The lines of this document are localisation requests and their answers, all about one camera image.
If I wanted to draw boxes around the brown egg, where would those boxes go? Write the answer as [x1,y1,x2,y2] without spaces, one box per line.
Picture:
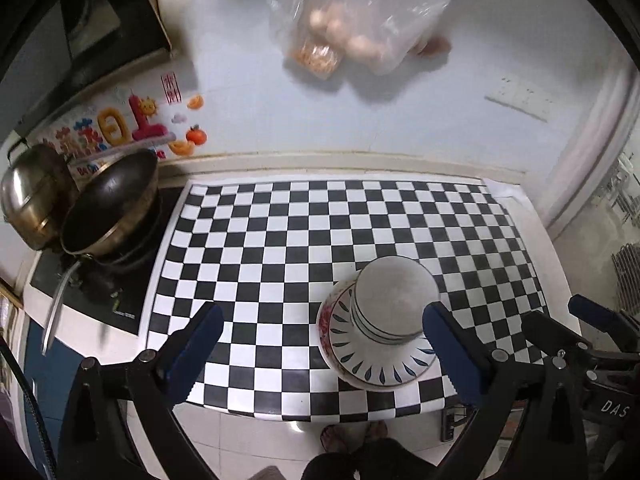
[344,34,389,64]
[325,2,352,45]
[309,7,335,37]

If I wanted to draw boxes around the colourful wall stickers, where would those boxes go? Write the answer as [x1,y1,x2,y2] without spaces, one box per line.
[39,72,209,177]

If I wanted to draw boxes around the stainless steel pot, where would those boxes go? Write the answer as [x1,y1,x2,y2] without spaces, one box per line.
[0,137,77,253]

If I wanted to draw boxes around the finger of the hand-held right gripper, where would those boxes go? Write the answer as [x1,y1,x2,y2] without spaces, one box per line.
[521,311,602,362]
[568,294,640,355]

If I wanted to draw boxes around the dark wok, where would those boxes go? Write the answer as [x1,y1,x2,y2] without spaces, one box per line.
[42,148,162,357]

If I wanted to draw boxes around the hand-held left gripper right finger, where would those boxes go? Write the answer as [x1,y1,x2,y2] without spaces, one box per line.
[422,301,589,480]

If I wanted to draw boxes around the person's dark trousers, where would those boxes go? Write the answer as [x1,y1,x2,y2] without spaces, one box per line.
[301,436,452,480]

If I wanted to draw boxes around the black and white checkered mat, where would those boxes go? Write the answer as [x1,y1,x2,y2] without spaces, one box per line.
[139,176,551,426]

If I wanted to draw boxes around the white wall socket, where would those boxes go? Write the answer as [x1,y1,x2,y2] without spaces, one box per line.
[483,82,552,122]

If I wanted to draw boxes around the black stove top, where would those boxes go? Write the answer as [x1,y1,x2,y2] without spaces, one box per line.
[29,186,187,337]

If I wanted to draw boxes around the person's left foot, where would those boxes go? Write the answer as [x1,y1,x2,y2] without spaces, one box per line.
[319,422,352,454]

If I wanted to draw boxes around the black range hood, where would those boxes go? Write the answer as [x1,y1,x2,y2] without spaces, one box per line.
[0,0,174,137]

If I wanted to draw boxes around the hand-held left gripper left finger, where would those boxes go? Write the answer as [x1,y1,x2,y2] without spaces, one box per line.
[62,301,225,480]

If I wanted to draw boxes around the white bowl with striped rim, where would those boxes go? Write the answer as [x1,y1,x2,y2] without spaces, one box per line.
[351,256,441,346]

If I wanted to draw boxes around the white plate with blue leaves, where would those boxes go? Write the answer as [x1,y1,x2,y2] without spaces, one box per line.
[327,285,442,387]

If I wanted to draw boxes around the blue cabinet front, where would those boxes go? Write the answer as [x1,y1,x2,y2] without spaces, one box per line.
[22,316,77,480]

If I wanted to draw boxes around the orange snack packet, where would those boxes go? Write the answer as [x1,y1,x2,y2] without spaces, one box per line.
[294,39,344,79]

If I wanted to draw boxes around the black cable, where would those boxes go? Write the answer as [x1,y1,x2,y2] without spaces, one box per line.
[0,335,57,480]

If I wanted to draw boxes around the metal wire rack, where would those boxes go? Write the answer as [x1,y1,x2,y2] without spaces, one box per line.
[611,241,640,312]

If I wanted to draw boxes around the clear plastic bag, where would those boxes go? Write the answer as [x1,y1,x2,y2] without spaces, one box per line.
[266,0,472,79]

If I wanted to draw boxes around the white bowl with pink flowers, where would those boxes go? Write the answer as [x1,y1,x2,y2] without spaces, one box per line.
[315,280,442,392]

